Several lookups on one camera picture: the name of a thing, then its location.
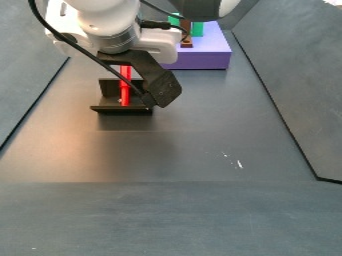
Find green block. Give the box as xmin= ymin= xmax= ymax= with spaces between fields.
xmin=167 ymin=13 xmax=204 ymax=37

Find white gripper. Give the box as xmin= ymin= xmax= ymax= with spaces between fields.
xmin=45 ymin=0 xmax=182 ymax=64

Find black cable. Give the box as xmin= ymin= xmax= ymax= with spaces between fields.
xmin=27 ymin=0 xmax=152 ymax=101

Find black angle bracket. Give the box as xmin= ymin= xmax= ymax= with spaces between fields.
xmin=91 ymin=78 xmax=152 ymax=115

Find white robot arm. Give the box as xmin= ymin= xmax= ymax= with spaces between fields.
xmin=45 ymin=0 xmax=182 ymax=64

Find purple base board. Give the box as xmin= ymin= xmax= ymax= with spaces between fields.
xmin=163 ymin=21 xmax=232 ymax=70

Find red peg object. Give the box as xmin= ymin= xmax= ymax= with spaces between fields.
xmin=119 ymin=65 xmax=131 ymax=107

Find brown upright block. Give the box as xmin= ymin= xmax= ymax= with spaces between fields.
xmin=180 ymin=19 xmax=192 ymax=48

